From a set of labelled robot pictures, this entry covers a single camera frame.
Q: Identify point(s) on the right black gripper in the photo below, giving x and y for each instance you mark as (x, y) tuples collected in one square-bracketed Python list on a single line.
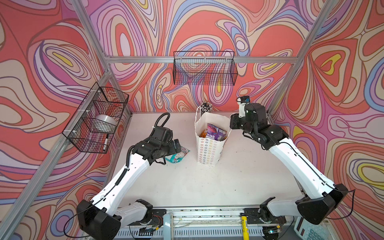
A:
[(234, 118)]

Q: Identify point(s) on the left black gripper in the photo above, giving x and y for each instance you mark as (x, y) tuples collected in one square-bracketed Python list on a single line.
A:
[(172, 149)]

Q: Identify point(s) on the teal snack packet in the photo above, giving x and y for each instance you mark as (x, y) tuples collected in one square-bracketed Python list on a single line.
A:
[(176, 158)]

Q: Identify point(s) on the purple snack packet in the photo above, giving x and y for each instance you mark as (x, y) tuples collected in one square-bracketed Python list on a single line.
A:
[(215, 133)]

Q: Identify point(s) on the white patterned paper bag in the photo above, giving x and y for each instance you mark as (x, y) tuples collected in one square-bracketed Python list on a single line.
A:
[(210, 151)]

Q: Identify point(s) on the orange snack packet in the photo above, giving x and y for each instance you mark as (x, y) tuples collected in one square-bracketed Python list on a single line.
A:
[(203, 134)]

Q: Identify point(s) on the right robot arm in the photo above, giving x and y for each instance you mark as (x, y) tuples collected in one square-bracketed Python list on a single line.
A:
[(320, 195)]

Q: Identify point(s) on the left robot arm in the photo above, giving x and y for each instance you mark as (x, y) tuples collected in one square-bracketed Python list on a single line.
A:
[(102, 217)]

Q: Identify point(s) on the pencil cup with pencils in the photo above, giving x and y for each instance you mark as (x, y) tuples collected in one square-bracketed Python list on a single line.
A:
[(206, 107)]

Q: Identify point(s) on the black marker pen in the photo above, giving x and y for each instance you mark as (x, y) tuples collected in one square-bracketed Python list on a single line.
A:
[(106, 143)]

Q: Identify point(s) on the silver tape roll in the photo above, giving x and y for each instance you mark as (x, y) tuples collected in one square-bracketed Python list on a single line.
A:
[(104, 124)]

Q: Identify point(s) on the yellow marker pen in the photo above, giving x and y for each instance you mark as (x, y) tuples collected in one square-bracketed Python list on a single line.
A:
[(245, 228)]

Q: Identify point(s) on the white calculator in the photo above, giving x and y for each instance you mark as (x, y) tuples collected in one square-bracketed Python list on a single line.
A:
[(307, 231)]

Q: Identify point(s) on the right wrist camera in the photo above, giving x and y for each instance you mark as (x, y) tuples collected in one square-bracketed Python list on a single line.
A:
[(242, 102)]

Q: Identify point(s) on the black wire basket left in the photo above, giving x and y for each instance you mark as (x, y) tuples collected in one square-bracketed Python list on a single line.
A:
[(98, 101)]

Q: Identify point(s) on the black wire basket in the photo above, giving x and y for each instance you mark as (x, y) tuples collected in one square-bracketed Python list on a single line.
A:
[(98, 101), (205, 68)]

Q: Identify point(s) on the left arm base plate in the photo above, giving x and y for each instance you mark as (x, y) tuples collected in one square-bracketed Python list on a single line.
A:
[(153, 218)]

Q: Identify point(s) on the black wire basket back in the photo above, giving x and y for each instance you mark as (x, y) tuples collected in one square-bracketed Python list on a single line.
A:
[(205, 68)]

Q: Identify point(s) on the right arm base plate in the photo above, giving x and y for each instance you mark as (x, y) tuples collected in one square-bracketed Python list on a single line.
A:
[(255, 216)]

